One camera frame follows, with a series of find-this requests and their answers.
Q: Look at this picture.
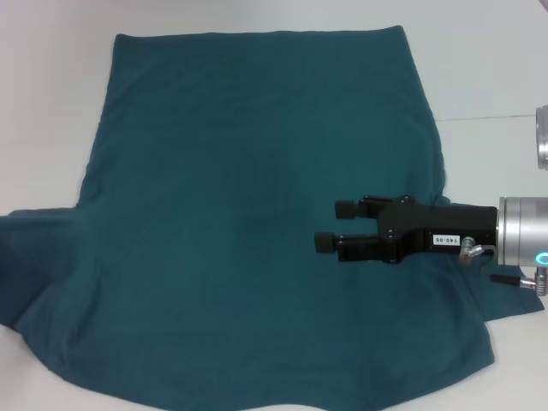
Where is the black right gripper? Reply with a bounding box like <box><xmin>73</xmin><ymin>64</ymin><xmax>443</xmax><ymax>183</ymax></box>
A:
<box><xmin>313</xmin><ymin>195</ymin><xmax>500</xmax><ymax>264</ymax></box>

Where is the blue shirt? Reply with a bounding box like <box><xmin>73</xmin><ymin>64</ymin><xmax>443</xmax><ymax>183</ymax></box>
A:
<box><xmin>0</xmin><ymin>25</ymin><xmax>547</xmax><ymax>411</ymax></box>

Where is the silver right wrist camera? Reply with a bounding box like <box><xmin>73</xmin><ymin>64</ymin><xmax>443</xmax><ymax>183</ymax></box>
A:
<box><xmin>534</xmin><ymin>104</ymin><xmax>548</xmax><ymax>170</ymax></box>

